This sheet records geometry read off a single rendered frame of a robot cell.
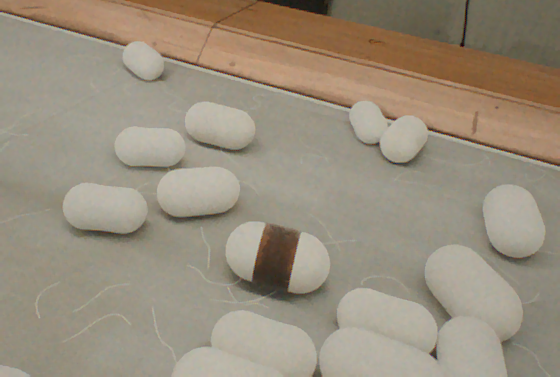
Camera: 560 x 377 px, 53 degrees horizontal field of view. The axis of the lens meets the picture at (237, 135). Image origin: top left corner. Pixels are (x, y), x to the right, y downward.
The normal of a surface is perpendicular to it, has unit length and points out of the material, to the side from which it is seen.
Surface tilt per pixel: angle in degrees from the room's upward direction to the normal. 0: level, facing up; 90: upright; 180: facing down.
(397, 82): 45
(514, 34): 90
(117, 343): 0
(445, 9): 90
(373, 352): 21
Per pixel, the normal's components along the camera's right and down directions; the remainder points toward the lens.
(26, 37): 0.11, -0.88
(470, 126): -0.20, -0.35
